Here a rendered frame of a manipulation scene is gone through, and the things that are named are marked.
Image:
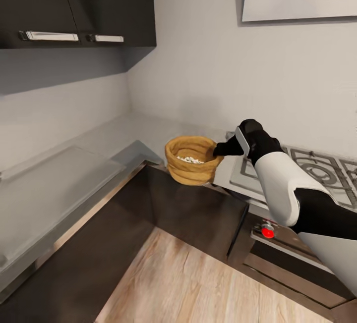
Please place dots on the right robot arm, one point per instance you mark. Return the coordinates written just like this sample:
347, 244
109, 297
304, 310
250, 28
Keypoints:
298, 201

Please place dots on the popcorn bag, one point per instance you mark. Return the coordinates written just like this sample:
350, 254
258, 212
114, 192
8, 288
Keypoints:
197, 148

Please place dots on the burner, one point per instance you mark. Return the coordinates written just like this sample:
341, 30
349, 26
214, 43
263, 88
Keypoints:
337, 174

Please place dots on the oven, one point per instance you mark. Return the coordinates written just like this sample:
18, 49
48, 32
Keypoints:
276, 256

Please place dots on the cabinet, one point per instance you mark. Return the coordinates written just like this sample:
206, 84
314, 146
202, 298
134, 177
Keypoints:
38, 24

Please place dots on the drop in sink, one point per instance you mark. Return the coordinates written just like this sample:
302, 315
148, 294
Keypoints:
38, 198

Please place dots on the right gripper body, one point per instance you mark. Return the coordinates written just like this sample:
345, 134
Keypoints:
226, 149

